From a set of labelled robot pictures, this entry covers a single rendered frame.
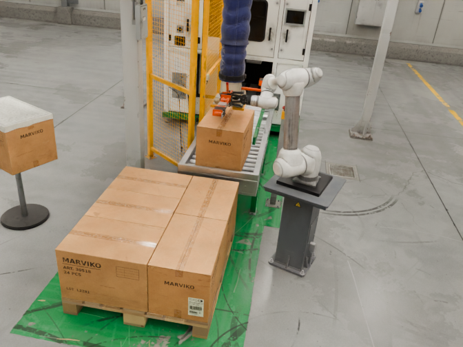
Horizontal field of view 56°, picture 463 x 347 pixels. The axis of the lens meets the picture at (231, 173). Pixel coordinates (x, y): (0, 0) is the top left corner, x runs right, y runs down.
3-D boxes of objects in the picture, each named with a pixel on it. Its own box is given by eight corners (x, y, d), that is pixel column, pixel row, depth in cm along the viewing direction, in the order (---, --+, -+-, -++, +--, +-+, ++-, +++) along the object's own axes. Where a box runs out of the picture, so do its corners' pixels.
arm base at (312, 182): (322, 175, 335) (324, 169, 333) (315, 188, 317) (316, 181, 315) (300, 170, 342) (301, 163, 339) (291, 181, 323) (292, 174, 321)
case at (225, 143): (211, 142, 432) (213, 104, 413) (251, 148, 426) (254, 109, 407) (195, 168, 379) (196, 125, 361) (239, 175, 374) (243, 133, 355)
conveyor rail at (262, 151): (271, 109, 579) (272, 95, 570) (274, 109, 579) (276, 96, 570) (250, 193, 376) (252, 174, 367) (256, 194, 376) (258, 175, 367)
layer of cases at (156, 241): (127, 204, 393) (125, 166, 375) (235, 221, 383) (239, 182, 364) (61, 297, 288) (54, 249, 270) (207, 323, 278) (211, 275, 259)
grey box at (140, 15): (142, 36, 413) (142, 3, 399) (148, 36, 412) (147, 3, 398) (136, 40, 395) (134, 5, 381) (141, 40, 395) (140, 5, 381)
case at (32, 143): (58, 158, 361) (52, 113, 342) (12, 175, 330) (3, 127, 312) (16, 138, 389) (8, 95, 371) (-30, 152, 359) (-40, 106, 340)
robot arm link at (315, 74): (306, 71, 309) (292, 73, 302) (324, 62, 293) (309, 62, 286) (311, 89, 308) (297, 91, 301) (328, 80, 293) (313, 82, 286)
